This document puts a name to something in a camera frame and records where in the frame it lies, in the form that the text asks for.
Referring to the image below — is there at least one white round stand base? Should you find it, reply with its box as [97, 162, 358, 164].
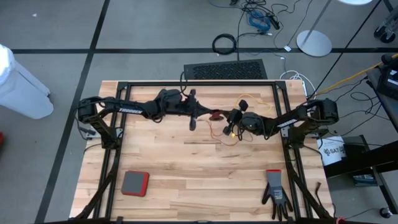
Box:
[295, 0, 333, 58]

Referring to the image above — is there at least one white bin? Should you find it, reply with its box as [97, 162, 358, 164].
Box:
[0, 43, 54, 120]

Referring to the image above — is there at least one white floor cable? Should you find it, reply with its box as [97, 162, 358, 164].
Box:
[279, 70, 317, 100]

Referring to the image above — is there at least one grey pad with red edge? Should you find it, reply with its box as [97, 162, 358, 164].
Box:
[120, 170, 150, 197]

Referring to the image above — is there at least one yellow floor cable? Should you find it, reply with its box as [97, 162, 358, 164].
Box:
[315, 53, 398, 96]

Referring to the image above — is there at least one black aluminium table frame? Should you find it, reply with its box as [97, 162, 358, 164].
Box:
[74, 80, 335, 224]

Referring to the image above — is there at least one blue floor cable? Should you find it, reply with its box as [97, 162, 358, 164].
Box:
[248, 11, 272, 32]

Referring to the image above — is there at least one thin red cord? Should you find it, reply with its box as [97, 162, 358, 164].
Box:
[207, 119, 254, 147]

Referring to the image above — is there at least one black device on desk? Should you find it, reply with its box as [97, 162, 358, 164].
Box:
[377, 53, 398, 101]

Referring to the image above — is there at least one coiled black floor cable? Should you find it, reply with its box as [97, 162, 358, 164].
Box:
[211, 33, 238, 56]

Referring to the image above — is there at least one white round disc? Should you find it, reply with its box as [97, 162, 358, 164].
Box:
[337, 0, 374, 6]

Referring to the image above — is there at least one black cable bundle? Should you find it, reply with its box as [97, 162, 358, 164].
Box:
[229, 0, 298, 34]

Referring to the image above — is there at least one black desk frame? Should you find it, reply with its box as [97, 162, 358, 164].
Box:
[323, 134, 398, 215]

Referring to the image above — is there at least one small black round foot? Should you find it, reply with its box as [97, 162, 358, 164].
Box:
[379, 207, 393, 220]

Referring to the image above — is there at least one white printed box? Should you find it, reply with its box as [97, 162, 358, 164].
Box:
[317, 136, 346, 167]

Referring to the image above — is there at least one yellow cord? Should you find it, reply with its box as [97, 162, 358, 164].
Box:
[233, 93, 272, 113]

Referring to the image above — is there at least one black plastic cord spool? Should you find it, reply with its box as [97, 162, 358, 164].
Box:
[208, 109, 224, 122]

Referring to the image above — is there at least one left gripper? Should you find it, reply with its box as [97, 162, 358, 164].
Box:
[178, 89, 216, 131]

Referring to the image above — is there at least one grey work glove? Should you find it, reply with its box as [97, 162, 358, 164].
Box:
[261, 169, 294, 221]

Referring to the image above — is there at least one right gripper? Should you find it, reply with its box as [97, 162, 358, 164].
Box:
[219, 99, 265, 138]

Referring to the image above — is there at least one black caster wheel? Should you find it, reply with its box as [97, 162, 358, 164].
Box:
[373, 0, 398, 44]

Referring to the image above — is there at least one black floor grate mat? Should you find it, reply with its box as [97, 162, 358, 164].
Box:
[183, 58, 269, 81]

